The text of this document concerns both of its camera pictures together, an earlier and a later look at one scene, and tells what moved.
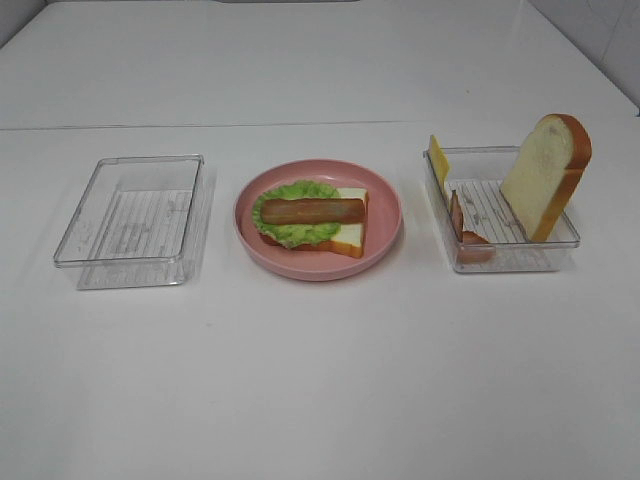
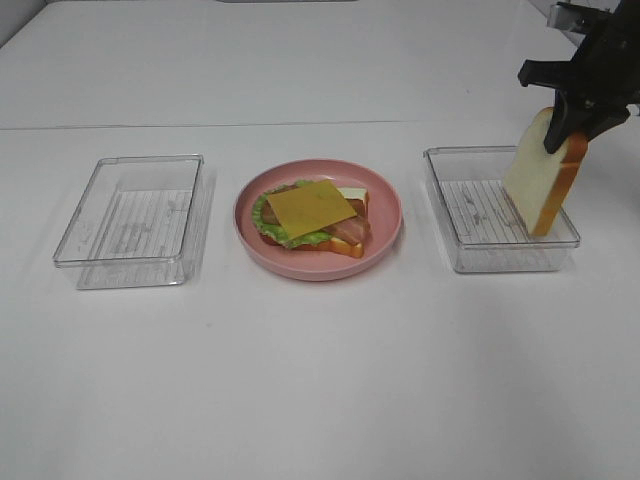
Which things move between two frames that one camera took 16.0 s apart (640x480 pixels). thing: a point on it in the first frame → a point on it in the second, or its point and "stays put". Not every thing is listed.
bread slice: [545, 172] stays put
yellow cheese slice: [439, 162] → [309, 208]
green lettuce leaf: [297, 235] stays put
